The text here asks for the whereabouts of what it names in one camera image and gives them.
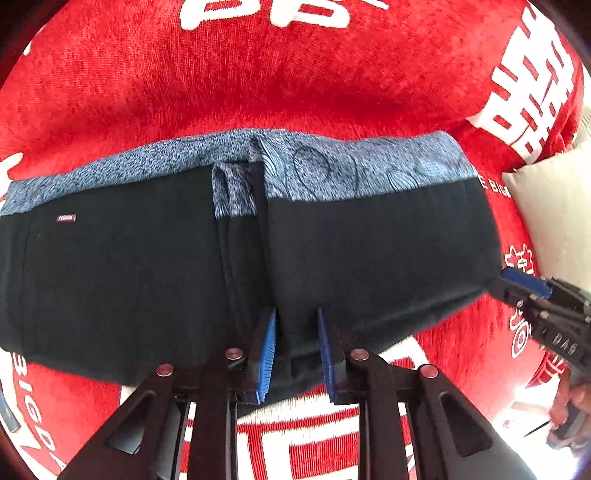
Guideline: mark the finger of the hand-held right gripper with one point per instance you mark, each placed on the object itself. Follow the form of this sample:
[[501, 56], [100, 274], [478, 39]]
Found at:
[[505, 291], [526, 280]]

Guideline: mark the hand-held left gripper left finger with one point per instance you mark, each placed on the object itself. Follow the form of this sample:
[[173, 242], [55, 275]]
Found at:
[[268, 360]]

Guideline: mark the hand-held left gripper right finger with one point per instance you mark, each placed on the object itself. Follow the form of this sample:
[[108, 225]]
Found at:
[[328, 360]]

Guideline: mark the black pants with blue trim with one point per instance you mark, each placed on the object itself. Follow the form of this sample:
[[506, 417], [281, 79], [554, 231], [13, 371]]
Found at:
[[138, 277]]

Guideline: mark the person's right hand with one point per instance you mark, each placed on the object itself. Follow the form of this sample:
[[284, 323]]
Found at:
[[570, 399]]

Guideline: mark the white pillow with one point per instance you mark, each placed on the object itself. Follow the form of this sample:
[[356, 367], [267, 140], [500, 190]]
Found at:
[[554, 207]]

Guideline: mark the red printed blanket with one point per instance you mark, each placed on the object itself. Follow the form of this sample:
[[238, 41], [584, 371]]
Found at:
[[277, 78]]

